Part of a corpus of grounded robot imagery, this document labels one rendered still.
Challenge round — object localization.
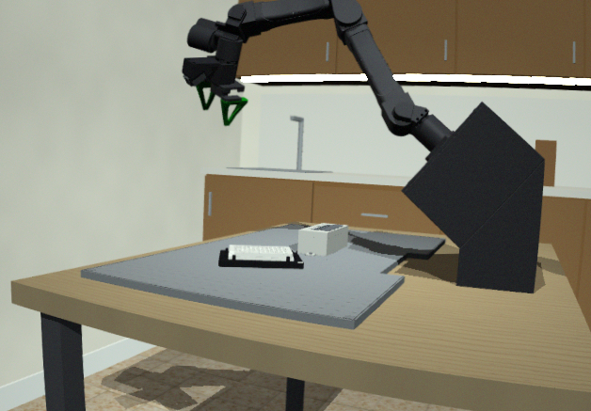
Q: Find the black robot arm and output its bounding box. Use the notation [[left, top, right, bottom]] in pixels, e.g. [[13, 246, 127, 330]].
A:
[[182, 0, 455, 162]]

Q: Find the white control panel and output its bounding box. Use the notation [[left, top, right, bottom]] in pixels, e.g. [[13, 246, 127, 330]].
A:
[[297, 223, 348, 256]]

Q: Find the white well plate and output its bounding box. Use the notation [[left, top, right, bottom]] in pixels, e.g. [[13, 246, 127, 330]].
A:
[[229, 245, 294, 261]]

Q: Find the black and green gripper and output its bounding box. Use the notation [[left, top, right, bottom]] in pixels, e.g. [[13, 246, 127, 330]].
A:
[[196, 60, 248, 126]]

